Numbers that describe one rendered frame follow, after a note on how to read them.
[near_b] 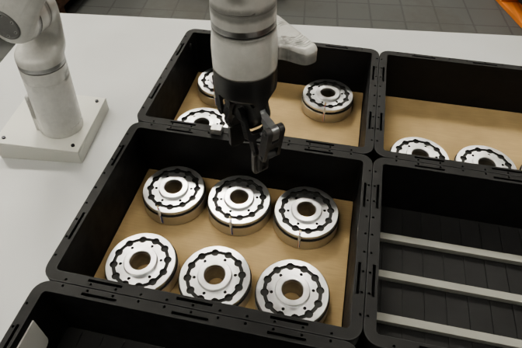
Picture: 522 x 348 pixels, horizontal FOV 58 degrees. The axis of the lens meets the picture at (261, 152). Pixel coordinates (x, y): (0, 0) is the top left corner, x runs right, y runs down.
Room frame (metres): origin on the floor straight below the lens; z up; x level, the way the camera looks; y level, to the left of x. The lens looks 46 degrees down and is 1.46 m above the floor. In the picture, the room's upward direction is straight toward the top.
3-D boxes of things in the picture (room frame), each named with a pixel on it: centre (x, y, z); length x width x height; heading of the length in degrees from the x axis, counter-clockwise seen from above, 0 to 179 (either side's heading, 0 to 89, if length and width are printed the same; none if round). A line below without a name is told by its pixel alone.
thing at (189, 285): (0.33, 0.07, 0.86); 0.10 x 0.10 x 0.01
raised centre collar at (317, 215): (0.45, -0.07, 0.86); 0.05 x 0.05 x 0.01
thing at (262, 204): (0.47, 0.04, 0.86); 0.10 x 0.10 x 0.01
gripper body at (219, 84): (0.45, 0.02, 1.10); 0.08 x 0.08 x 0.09
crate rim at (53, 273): (0.40, 0.05, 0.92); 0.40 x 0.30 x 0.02; 78
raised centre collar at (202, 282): (0.33, 0.07, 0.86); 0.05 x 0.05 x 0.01
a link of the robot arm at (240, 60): (0.46, 0.00, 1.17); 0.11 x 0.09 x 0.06; 122
